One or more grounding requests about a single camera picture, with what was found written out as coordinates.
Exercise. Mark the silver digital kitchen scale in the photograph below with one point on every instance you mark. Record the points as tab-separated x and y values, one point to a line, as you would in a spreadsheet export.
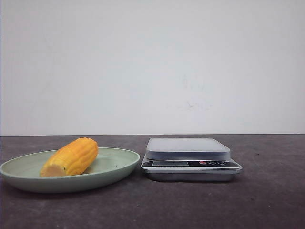
189	159

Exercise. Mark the yellow corn cob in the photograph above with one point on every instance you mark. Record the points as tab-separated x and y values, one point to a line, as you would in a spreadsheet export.
72	159

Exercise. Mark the green oval plate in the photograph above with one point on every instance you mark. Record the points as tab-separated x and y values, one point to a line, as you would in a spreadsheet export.
111	165

